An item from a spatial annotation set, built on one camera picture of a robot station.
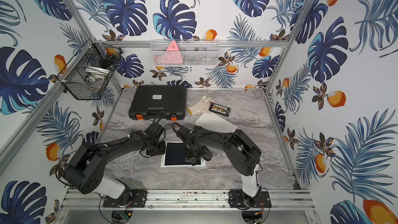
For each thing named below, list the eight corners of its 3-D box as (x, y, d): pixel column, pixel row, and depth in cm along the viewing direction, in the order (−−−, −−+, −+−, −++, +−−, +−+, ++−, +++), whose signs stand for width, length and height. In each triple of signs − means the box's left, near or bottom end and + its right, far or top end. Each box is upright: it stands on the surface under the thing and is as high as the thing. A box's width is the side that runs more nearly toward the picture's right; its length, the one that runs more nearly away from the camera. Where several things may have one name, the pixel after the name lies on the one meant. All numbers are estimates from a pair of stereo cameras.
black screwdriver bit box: (207, 110, 111) (207, 108, 109) (210, 104, 115) (210, 101, 113) (228, 117, 108) (228, 115, 106) (230, 110, 112) (231, 108, 110)
